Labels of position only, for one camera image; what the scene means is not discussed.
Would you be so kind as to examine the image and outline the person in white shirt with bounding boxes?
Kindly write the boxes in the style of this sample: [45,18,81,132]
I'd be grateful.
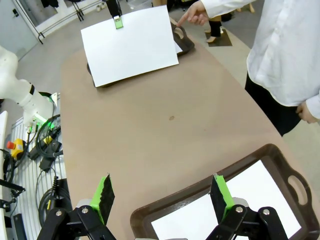
[199,0,320,107]

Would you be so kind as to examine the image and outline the black metal rack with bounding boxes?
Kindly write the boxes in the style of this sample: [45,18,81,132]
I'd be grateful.
[14,0,86,45]

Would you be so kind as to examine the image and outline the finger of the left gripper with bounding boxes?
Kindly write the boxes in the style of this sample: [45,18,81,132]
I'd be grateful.
[106,0,125,31]

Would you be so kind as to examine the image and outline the black power adapter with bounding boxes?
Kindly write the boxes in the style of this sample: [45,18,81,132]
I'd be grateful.
[39,139,63,172]

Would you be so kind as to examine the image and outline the brown plastic tray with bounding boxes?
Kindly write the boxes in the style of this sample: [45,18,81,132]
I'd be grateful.
[129,143,313,240]
[86,17,195,88]

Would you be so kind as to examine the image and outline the yellow emergency stop box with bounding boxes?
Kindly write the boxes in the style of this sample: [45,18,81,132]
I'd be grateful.
[6,138,26,160]

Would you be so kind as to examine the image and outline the black floor mat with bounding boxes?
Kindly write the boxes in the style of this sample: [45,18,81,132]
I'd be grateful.
[206,27,233,47]

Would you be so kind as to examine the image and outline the person's black trousers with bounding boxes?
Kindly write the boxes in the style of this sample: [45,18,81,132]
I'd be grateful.
[244,72,302,137]

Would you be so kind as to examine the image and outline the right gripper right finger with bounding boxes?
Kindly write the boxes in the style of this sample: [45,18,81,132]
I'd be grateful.
[206,173,289,240]

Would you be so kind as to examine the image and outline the person's left forearm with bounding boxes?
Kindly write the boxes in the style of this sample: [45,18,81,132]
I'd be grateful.
[303,91,320,118]

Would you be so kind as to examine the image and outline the person's right forearm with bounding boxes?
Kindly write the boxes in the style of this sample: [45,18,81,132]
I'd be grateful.
[199,0,256,19]

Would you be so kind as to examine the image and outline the person's right hand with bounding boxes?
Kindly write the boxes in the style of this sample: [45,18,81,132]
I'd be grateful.
[175,1,210,27]

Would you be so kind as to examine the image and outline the black coiled cable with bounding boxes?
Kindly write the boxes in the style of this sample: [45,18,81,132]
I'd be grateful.
[34,174,73,226]

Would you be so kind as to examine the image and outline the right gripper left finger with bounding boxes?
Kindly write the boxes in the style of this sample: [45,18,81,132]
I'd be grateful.
[37,173,116,240]

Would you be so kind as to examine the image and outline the person's left hand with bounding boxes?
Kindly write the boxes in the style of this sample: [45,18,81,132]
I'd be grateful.
[295,101,320,125]

